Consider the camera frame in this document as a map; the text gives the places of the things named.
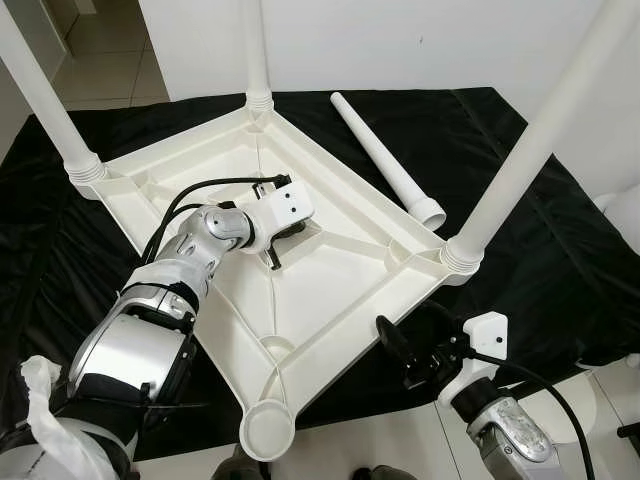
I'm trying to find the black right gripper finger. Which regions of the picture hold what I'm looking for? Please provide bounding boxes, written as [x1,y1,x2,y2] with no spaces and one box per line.
[375,315,414,366]
[418,298,456,341]

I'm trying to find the white plastic table top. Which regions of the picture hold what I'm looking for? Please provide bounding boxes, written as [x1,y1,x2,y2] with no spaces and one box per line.
[88,98,483,463]

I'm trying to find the white plastic table leg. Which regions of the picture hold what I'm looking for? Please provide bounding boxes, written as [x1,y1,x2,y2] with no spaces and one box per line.
[443,0,640,277]
[329,91,449,232]
[0,0,107,201]
[238,0,277,123]

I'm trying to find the grey robot right leg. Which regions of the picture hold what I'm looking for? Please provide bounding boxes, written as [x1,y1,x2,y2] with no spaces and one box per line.
[355,464,417,480]

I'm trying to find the black table cloth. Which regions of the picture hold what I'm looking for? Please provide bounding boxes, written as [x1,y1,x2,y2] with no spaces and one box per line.
[0,86,640,463]

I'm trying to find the white crumpled plastic sheet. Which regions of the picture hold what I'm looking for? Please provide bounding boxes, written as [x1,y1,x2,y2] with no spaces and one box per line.
[18,354,117,480]

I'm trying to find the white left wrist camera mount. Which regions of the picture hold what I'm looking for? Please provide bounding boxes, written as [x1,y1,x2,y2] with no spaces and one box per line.
[248,177,317,243]

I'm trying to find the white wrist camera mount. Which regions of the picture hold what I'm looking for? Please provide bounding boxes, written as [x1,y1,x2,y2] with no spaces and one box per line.
[248,177,317,243]
[436,311,510,407]

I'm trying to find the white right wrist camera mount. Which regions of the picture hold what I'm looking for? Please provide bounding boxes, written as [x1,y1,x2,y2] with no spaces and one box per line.
[436,311,510,407]

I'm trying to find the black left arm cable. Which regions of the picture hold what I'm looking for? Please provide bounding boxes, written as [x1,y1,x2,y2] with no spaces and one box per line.
[138,174,293,273]

